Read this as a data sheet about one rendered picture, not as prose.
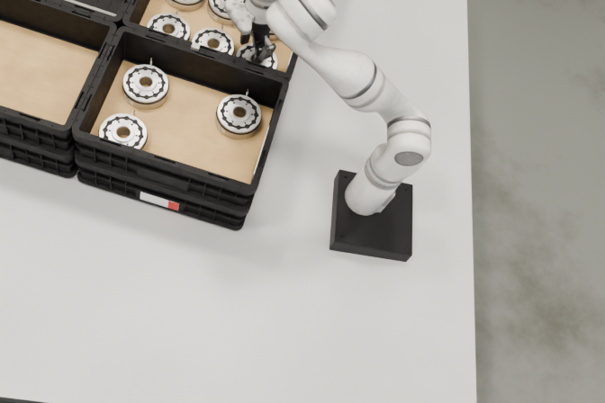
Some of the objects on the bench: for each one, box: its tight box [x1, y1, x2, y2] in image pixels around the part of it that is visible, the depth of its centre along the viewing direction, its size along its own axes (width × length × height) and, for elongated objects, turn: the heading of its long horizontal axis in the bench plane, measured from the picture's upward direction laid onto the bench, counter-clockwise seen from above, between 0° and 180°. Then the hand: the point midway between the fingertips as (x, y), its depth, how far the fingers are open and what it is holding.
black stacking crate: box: [75, 156, 255, 230], centre depth 182 cm, size 40×30×12 cm
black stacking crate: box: [0, 135, 78, 178], centre depth 179 cm, size 40×30×12 cm
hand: (251, 49), depth 186 cm, fingers open, 5 cm apart
